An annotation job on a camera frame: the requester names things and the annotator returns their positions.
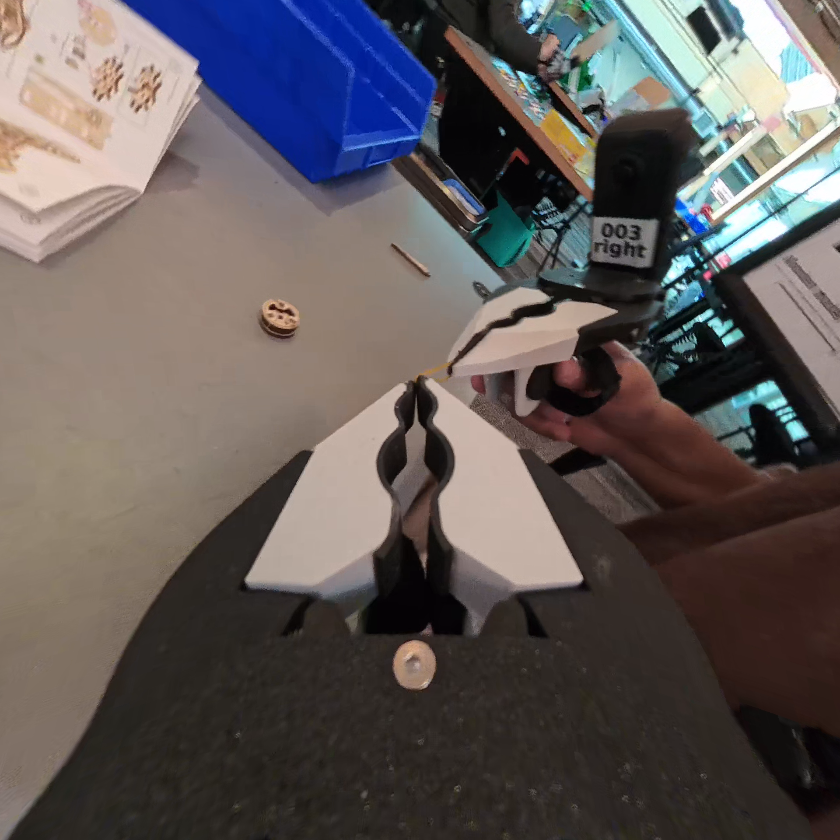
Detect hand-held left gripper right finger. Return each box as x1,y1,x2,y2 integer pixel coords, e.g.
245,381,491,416
417,379,585,636

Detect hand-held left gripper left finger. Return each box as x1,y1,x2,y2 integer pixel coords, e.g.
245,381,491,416
245,381,421,636

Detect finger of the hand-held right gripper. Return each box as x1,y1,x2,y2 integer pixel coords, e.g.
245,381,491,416
451,302,619,379
450,287,555,367

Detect small wooden gear wheel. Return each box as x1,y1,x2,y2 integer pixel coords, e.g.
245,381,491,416
260,298,301,340

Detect person's right forearm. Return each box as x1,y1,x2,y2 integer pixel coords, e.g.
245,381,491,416
650,394,840,526

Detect grey desk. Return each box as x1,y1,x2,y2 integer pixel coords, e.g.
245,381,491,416
0,82,506,837

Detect person's right hand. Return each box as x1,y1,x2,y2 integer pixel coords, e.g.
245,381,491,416
472,341,664,460

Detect green plastic bin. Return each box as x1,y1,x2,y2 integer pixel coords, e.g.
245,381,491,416
476,190,538,269

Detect short wooden stick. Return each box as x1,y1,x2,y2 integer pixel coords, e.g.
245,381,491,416
390,243,432,278

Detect wooden background table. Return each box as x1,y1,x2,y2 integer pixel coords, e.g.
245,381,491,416
445,26,601,201

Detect stack of black trays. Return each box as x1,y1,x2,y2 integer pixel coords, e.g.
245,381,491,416
394,141,490,234

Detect white cabinet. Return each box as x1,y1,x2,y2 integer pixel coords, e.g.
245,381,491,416
742,220,840,408

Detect blue plastic bin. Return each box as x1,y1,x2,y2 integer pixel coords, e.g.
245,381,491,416
121,0,437,185

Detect stack of instruction booklets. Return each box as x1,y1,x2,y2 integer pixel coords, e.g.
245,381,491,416
0,0,201,263

